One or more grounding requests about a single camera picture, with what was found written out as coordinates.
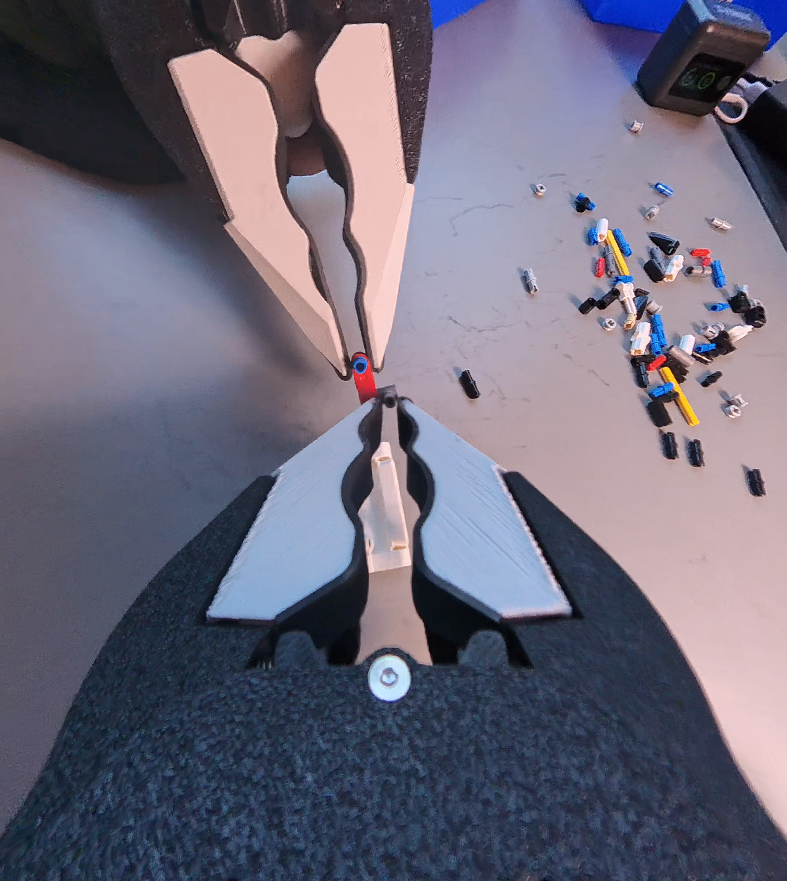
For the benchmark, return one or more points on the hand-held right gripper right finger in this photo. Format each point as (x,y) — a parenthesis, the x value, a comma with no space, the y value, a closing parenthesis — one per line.
(489,544)

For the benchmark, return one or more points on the black toy pin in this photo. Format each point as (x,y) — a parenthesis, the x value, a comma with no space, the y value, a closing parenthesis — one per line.
(469,383)

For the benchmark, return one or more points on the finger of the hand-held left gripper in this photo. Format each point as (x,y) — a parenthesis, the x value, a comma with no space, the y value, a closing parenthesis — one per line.
(242,151)
(372,137)

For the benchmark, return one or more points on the black cube device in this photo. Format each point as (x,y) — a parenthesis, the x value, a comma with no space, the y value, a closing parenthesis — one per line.
(696,62)

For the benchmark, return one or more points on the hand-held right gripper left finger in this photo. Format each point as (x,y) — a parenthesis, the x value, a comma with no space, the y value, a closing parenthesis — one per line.
(290,550)

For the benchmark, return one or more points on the red toy connector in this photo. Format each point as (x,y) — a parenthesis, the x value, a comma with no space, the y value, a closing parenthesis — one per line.
(366,385)

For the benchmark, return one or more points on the person's left forearm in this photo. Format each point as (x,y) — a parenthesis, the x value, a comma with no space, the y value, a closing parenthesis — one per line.
(35,89)

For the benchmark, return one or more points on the dark grey toy connector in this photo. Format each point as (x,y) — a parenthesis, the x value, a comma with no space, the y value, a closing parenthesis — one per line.
(388,396)

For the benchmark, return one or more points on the pile of small toy pieces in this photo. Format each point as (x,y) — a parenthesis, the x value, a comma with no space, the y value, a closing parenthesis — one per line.
(655,323)

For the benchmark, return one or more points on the white toy panel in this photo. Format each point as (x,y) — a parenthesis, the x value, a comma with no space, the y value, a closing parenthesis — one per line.
(386,509)

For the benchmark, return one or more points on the light grey toy pin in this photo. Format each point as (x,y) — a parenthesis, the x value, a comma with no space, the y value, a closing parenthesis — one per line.
(529,280)

